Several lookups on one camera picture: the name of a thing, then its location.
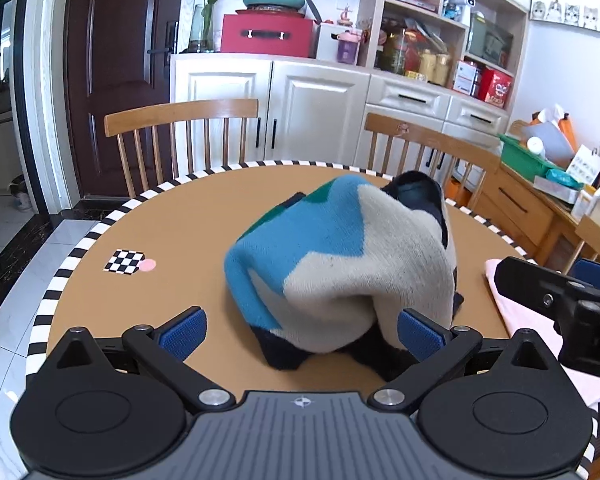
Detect teal tissue pack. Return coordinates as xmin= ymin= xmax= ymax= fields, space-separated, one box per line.
xmin=546 ymin=168 xmax=584 ymax=191

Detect grey-green box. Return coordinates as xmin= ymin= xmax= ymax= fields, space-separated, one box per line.
xmin=466 ymin=12 xmax=514 ymax=67

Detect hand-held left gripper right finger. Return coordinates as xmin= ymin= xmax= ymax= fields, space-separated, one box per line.
xmin=369 ymin=308 xmax=568 ymax=413

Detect wooden chair back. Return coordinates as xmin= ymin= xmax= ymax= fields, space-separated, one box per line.
xmin=561 ymin=214 xmax=600 ymax=277

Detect dark brown door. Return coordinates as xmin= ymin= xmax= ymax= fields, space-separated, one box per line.
xmin=62 ymin=0 xmax=187 ymax=199

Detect red storage box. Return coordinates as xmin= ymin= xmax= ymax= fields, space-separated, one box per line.
xmin=221 ymin=13 xmax=316 ymax=59

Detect white robot toy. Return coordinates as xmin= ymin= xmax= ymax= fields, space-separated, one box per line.
xmin=442 ymin=0 xmax=484 ymax=26

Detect grey laptop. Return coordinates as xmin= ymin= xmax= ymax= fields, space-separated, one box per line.
xmin=519 ymin=122 xmax=577 ymax=162

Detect black door handle lock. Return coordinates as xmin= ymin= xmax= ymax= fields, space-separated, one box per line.
xmin=147 ymin=20 xmax=179 ymax=67

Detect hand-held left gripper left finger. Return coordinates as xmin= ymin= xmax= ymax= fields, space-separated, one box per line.
xmin=44 ymin=306 xmax=237 ymax=413

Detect glass vase with green plant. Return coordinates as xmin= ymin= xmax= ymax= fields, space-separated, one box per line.
xmin=166 ymin=0 xmax=255 ymax=54

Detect dark glass jar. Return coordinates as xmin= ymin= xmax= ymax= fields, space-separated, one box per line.
xmin=379 ymin=29 xmax=421 ymax=74

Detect purple water bottle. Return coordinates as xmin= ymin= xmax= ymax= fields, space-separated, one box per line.
xmin=335 ymin=30 xmax=363 ymax=65

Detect wooden sideboard with drawers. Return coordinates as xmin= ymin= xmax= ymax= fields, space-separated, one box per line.
xmin=472 ymin=159 xmax=598 ymax=267

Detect green plastic bin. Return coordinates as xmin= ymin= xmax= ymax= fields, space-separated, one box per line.
xmin=498 ymin=133 xmax=577 ymax=182

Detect white box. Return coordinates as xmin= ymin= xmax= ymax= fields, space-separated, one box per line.
xmin=314 ymin=21 xmax=367 ymax=64

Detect white and red carton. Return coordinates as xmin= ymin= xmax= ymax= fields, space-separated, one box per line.
xmin=452 ymin=60 xmax=482 ymax=96

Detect wooden spindle-back chair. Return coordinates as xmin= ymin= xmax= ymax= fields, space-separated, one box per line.
xmin=364 ymin=112 xmax=502 ymax=203
xmin=104 ymin=98 xmax=259 ymax=198

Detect white paper bag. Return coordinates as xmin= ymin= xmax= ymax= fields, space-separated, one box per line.
xmin=564 ymin=144 xmax=600 ymax=187

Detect white cabinet with shelves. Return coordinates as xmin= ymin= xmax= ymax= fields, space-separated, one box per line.
xmin=170 ymin=0 xmax=537 ymax=181

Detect red snack box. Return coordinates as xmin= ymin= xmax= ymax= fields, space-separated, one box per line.
xmin=479 ymin=68 xmax=514 ymax=109

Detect yellow jars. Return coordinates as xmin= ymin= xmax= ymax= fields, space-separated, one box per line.
xmin=418 ymin=52 xmax=452 ymax=86

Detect checkerboard marker sticker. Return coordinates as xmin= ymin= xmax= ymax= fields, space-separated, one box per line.
xmin=104 ymin=249 xmax=146 ymax=276

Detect blue cream navy knit sweater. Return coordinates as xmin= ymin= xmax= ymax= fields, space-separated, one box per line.
xmin=223 ymin=170 xmax=465 ymax=383

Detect folded pink cloth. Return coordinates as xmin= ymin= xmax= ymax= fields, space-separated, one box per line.
xmin=485 ymin=258 xmax=600 ymax=408

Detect orange bag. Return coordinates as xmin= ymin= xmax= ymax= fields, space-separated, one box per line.
xmin=530 ymin=109 xmax=579 ymax=152

